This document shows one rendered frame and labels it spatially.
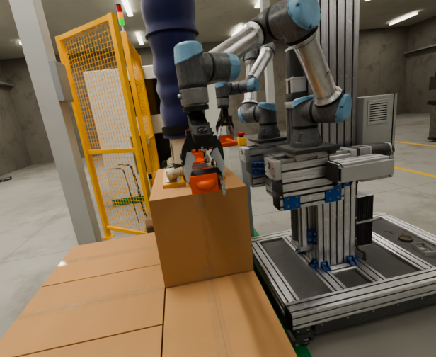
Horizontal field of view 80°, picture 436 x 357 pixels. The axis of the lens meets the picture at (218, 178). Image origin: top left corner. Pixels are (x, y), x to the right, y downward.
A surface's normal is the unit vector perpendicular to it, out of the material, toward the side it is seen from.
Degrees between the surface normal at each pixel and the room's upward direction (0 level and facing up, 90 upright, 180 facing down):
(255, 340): 0
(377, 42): 90
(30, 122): 90
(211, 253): 90
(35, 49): 90
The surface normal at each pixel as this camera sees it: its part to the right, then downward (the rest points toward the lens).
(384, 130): 0.18, 0.23
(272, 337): -0.11, -0.96
